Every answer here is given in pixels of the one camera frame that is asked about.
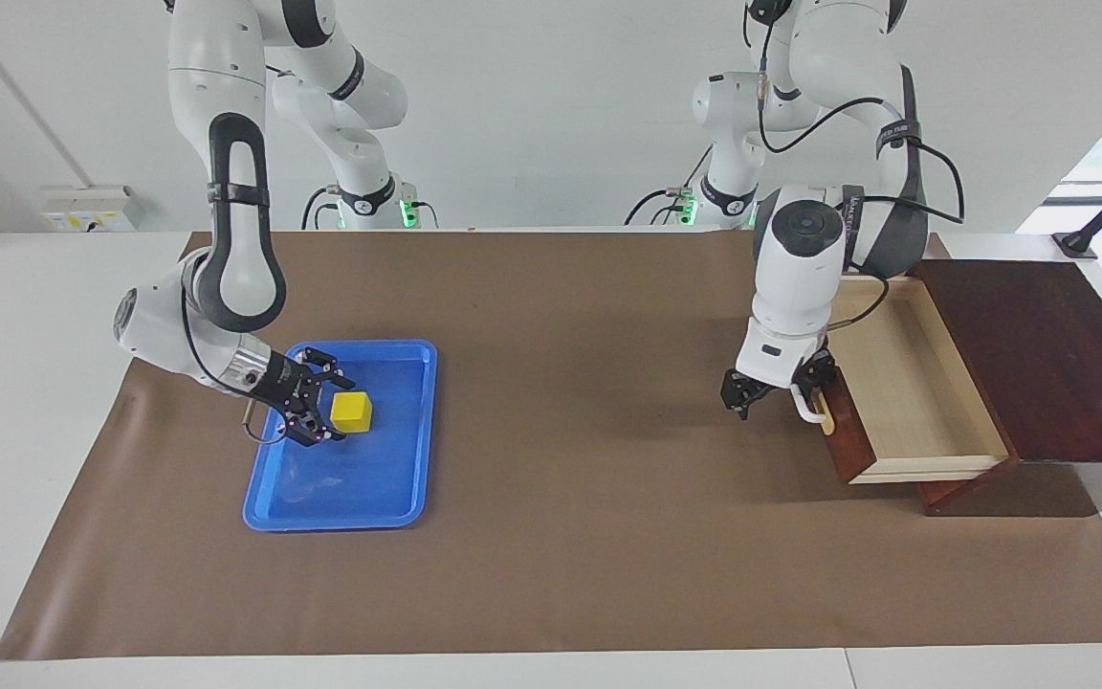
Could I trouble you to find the blue plastic tray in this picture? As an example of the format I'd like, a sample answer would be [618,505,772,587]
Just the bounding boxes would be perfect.
[243,339,439,533]

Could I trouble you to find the black right base cable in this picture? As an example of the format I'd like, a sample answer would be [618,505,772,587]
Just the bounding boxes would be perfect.
[301,186,340,231]

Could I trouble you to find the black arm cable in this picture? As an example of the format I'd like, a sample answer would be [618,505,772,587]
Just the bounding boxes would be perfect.
[742,0,968,336]
[180,278,292,447]

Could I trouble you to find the brown paper table mat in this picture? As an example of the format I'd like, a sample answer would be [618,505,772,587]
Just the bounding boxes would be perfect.
[0,228,1102,661]

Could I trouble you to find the yellow block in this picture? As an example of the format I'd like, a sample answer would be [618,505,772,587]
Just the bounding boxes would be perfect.
[330,390,374,433]

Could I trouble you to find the white wall socket box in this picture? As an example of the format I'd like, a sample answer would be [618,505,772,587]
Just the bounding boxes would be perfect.
[41,187,143,233]

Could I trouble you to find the black base cable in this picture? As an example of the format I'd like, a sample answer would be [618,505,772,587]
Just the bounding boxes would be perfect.
[625,144,715,227]
[301,186,340,231]

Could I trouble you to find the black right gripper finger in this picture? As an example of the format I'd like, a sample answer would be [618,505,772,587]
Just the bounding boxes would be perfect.
[300,349,355,390]
[285,416,346,447]

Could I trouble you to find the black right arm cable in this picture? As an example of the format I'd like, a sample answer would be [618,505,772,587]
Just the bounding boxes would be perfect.
[180,278,292,447]

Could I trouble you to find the wooden drawer with white handle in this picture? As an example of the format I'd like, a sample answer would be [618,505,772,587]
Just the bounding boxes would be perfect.
[792,278,1011,485]

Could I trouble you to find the black left base cable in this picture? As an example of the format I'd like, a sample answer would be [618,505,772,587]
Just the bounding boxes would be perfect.
[625,144,715,227]

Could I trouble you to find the dark wooden drawer cabinet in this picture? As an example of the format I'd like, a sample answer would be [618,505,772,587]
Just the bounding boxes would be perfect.
[910,258,1102,518]

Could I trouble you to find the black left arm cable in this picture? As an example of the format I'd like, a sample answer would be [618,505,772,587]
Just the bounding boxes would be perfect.
[742,0,968,336]

